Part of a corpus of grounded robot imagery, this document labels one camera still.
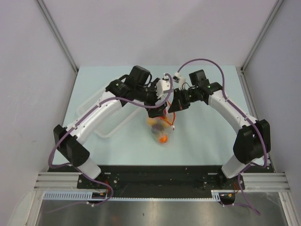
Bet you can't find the orange toy fruit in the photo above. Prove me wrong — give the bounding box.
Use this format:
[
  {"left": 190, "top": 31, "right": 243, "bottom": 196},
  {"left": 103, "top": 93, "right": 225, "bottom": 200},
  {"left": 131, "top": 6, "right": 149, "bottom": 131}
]
[{"left": 158, "top": 135, "right": 168, "bottom": 144}]

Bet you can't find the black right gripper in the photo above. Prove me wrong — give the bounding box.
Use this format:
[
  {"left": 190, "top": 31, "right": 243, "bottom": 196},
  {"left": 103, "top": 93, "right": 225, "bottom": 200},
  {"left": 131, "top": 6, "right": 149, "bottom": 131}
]
[{"left": 168, "top": 88, "right": 198, "bottom": 113}]

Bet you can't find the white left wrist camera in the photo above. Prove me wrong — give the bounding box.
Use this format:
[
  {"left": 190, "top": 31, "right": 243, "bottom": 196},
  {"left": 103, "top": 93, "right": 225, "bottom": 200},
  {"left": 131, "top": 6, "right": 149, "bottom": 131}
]
[{"left": 156, "top": 73, "right": 174, "bottom": 98}]

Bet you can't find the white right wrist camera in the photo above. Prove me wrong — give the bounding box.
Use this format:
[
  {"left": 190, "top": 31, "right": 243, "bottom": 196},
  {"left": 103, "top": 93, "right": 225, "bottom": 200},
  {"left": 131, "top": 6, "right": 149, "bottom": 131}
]
[{"left": 173, "top": 72, "right": 186, "bottom": 84}]

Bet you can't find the clear zip top bag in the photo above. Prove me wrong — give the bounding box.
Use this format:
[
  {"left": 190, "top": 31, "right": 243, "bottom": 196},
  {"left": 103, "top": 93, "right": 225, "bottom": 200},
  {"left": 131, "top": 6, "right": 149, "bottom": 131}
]
[{"left": 146, "top": 101, "right": 176, "bottom": 144}]

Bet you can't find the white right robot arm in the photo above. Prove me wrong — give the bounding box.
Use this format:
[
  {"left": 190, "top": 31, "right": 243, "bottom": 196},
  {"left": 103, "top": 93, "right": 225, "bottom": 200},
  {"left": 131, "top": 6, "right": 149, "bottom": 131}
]
[{"left": 168, "top": 70, "right": 271, "bottom": 189}]

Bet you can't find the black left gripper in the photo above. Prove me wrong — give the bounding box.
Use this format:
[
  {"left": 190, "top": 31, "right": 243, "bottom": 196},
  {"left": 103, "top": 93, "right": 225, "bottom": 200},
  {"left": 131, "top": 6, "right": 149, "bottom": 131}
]
[{"left": 135, "top": 79, "right": 167, "bottom": 118}]

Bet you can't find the white cable duct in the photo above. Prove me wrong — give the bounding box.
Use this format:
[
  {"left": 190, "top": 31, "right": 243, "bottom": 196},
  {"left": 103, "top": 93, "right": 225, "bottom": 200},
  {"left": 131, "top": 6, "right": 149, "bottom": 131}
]
[{"left": 44, "top": 191, "right": 92, "bottom": 200}]

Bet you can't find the yellow toy lemon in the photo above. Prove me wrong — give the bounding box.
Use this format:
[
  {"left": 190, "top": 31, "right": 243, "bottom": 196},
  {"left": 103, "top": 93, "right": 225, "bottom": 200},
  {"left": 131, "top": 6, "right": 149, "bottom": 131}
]
[{"left": 146, "top": 118, "right": 158, "bottom": 126}]

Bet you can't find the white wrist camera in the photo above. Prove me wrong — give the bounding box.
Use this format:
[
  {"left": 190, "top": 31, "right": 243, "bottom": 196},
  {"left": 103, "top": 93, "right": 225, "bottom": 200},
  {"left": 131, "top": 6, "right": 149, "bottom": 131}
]
[
  {"left": 173, "top": 72, "right": 186, "bottom": 84},
  {"left": 156, "top": 73, "right": 174, "bottom": 98}
]

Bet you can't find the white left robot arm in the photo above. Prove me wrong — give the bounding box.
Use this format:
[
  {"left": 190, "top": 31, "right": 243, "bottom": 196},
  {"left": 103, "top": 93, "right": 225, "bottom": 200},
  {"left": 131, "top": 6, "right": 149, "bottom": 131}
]
[{"left": 54, "top": 65, "right": 173, "bottom": 188}]

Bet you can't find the white plastic basket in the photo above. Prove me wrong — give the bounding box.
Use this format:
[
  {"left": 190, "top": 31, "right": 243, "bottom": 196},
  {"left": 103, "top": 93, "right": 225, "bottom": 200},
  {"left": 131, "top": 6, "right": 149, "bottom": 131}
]
[{"left": 76, "top": 88, "right": 141, "bottom": 138}]

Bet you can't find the dark purple toy mangosteen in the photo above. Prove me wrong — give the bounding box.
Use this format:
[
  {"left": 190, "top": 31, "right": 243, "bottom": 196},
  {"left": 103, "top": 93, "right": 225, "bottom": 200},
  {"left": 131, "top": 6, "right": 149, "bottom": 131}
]
[{"left": 151, "top": 124, "right": 164, "bottom": 134}]

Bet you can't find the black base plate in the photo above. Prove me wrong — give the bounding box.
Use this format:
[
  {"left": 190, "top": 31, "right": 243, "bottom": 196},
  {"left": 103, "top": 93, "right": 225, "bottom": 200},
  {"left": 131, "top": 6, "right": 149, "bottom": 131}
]
[{"left": 49, "top": 165, "right": 247, "bottom": 200}]

